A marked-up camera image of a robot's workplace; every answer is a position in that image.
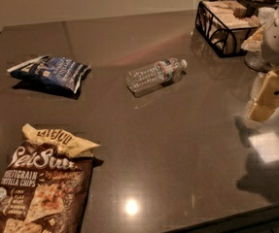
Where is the blue chip bag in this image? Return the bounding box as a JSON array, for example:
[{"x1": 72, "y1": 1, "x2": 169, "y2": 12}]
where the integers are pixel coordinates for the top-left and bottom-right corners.
[{"x1": 7, "y1": 54, "x2": 89, "y2": 94}]

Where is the brown tortilla chip bag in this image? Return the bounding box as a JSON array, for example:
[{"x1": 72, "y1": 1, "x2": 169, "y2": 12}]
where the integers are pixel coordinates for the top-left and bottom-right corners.
[{"x1": 0, "y1": 124, "x2": 98, "y2": 233}]

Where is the clear glass cup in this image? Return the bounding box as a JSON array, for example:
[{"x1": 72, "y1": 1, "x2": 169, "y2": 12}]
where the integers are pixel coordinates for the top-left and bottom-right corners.
[{"x1": 241, "y1": 7, "x2": 275, "y2": 73}]

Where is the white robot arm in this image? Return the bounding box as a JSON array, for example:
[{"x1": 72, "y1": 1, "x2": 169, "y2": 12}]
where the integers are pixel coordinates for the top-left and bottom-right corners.
[{"x1": 246, "y1": 7, "x2": 279, "y2": 122}]

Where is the black wire napkin basket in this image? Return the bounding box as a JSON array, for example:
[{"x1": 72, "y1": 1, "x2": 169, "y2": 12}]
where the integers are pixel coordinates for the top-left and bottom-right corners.
[{"x1": 195, "y1": 0, "x2": 261, "y2": 57}]

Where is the clear plastic water bottle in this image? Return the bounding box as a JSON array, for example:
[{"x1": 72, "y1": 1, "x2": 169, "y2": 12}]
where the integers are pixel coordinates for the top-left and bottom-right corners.
[{"x1": 126, "y1": 58, "x2": 188, "y2": 93}]

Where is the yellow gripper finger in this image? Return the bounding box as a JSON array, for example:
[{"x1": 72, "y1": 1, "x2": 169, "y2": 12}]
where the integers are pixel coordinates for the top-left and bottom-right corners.
[{"x1": 247, "y1": 69, "x2": 279, "y2": 122}]

